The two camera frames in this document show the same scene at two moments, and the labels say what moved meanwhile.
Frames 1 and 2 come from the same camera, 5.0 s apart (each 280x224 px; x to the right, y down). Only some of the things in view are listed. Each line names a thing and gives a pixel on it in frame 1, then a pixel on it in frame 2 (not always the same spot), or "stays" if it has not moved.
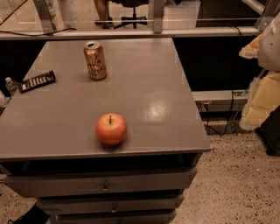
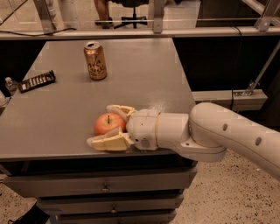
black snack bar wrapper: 38,81 stays
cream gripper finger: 251,51 to 112,141
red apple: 111,129 stays
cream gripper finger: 262,98 to 123,111
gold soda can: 95,60 stays
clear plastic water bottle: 11,86 stays
